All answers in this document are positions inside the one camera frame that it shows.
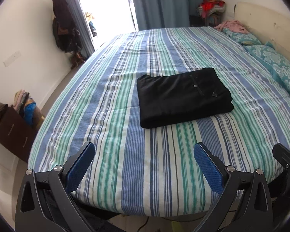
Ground blue curtain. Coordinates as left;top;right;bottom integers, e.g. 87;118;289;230
133;0;203;30
66;0;95;58

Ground cream padded headboard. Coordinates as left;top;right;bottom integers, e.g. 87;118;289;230
234;2;290;61

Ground black pants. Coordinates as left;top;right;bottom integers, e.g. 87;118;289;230
137;68;234;129

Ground brown wooden drawer cabinet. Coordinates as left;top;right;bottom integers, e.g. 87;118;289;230
0;107;37;162

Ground left blue curtain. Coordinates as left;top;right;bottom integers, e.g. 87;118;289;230
66;0;95;58

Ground teal patterned pillow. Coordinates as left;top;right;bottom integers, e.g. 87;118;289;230
244;45;290;94

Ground pink garment on bed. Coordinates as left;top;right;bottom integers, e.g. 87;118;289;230
214;20;249;34

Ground striped bed with sheet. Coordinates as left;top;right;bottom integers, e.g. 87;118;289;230
28;27;290;217

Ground pile of colourful clothes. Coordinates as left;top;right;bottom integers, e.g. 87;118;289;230
197;0;226;27

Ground dark clothes hanging on wall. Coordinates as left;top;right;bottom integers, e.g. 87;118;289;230
52;0;83;53

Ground white wall switch plate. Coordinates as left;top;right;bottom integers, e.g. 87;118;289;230
3;51;21;67

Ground clothes stack on cabinet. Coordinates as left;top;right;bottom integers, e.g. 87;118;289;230
0;90;38;128

